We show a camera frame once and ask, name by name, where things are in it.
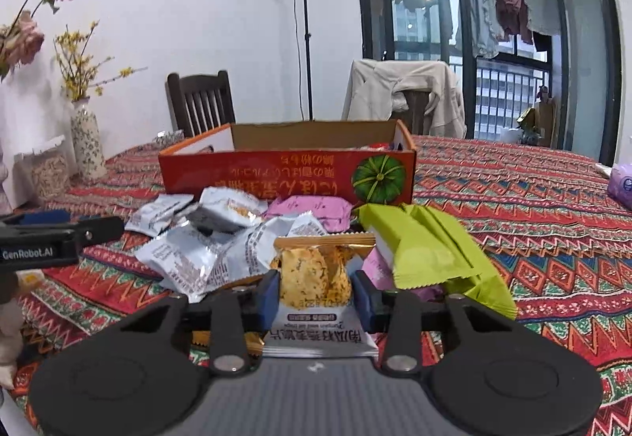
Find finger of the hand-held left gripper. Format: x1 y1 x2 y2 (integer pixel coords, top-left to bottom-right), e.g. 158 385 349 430
0 211 74 232
66 217 125 248

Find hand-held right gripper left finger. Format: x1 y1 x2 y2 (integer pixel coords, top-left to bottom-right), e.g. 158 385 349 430
123 271 281 375

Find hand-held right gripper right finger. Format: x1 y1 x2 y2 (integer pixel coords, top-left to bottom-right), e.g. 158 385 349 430
353 273 509 376

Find pink snack packet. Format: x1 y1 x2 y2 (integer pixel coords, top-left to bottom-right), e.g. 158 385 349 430
395 285 448 301
267 195 354 234
363 246 401 291

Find white snack packet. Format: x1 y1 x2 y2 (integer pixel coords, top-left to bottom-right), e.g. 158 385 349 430
197 186 267 232
135 224 233 303
207 224 282 291
286 213 329 239
124 194 196 235

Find orange trimmed snack packet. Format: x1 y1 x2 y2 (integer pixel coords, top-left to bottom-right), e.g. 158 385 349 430
261 233 380 359
192 330 267 355

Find green snack packet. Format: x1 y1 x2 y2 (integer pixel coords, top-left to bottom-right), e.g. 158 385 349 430
356 203 499 291
439 268 518 319

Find orange cardboard box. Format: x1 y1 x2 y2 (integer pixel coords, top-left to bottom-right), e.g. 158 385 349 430
158 119 418 210

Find person's left forearm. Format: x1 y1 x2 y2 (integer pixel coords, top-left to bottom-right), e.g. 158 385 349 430
0 271 24 390

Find floral ceramic vase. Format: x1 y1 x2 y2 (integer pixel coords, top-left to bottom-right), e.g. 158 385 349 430
70 96 107 181

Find silver snack packet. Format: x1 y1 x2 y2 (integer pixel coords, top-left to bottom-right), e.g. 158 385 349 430
185 211 223 237

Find yellow flower branches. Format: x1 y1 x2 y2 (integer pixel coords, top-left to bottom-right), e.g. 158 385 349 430
52 20 149 102

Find dark wooden chair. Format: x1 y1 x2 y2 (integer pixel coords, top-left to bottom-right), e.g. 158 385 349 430
402 90 440 135
165 70 237 138

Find beige jacket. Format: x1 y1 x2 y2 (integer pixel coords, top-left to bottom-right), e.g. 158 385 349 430
342 59 467 139

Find black floor lamp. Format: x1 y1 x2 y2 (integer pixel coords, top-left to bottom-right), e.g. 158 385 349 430
285 0 317 122

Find purple tissue pack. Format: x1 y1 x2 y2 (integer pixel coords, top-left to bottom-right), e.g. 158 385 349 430
606 162 632 212

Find white ruffled hanging garment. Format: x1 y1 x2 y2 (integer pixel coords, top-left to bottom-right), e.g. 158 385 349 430
464 0 504 59

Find black framed glass door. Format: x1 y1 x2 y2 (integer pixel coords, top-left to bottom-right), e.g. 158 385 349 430
354 0 624 165

